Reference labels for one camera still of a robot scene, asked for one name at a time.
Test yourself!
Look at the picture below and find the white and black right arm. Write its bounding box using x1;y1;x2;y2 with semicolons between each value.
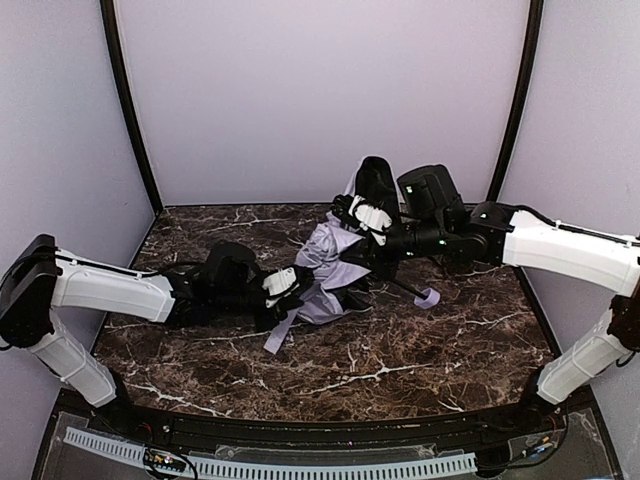
348;157;639;409

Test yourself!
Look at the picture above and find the grey slotted cable duct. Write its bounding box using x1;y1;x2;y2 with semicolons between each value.
63;427;478;479

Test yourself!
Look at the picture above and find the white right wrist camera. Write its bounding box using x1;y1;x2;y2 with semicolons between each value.
331;195;393;246

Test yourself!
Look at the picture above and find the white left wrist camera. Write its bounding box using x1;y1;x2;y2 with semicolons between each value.
261;265;314;308

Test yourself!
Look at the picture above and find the black right corner post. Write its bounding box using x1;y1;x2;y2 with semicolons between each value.
486;0;545;201

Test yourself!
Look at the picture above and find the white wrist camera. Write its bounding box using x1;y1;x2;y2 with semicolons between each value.
331;195;393;246
261;265;314;308

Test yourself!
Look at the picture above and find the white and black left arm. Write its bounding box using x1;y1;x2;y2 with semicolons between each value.
1;234;313;409

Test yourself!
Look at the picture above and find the lavender and black folding umbrella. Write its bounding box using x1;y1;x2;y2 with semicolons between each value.
263;155;441;356

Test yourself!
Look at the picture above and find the black corner post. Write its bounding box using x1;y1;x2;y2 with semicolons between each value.
486;0;545;201
99;0;164;216

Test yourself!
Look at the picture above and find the black left corner post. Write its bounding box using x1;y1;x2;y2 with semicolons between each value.
99;0;164;216

